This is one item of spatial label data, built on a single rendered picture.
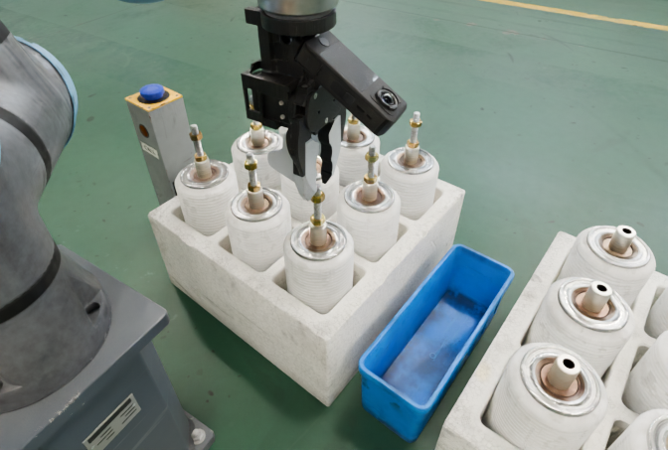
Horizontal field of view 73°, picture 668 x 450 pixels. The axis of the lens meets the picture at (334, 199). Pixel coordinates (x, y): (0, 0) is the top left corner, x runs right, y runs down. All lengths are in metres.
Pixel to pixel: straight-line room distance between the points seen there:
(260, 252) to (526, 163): 0.81
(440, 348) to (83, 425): 0.53
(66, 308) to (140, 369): 0.12
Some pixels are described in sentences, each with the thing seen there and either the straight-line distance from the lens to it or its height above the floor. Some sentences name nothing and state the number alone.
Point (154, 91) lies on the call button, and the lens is 0.85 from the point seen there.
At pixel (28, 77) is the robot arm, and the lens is 0.51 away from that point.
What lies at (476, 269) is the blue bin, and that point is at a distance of 0.83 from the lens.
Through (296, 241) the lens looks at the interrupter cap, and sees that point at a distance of 0.61.
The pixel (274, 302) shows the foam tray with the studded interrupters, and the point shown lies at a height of 0.18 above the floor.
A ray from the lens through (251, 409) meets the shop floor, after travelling 0.77.
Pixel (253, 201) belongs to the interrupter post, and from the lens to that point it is 0.66.
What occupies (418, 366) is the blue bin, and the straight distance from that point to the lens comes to 0.80.
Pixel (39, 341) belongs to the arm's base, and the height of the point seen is 0.35.
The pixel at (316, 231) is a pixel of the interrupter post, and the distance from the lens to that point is 0.59.
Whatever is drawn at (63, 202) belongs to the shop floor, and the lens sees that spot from 1.23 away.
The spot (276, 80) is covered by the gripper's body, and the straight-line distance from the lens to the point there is 0.47.
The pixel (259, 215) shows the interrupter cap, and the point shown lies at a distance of 0.65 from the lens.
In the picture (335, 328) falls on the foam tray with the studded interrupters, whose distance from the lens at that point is 0.61.
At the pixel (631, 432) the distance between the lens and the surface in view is 0.55.
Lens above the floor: 0.68
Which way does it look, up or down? 40 degrees down
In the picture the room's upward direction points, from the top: straight up
